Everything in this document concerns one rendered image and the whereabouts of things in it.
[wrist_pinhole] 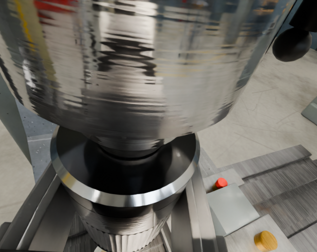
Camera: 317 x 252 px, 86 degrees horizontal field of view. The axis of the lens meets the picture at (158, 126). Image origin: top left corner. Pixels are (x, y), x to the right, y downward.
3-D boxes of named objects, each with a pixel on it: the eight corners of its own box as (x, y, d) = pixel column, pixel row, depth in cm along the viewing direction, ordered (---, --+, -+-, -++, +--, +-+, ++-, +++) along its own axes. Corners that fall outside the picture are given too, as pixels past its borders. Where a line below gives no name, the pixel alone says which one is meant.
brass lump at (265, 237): (273, 248, 24) (281, 245, 23) (262, 255, 23) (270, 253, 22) (261, 231, 25) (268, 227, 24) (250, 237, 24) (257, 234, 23)
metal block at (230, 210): (239, 228, 28) (260, 216, 23) (209, 244, 25) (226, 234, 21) (220, 198, 31) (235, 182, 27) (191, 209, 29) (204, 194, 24)
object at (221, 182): (223, 192, 29) (229, 185, 27) (215, 195, 28) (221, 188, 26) (217, 183, 30) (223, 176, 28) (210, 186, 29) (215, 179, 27)
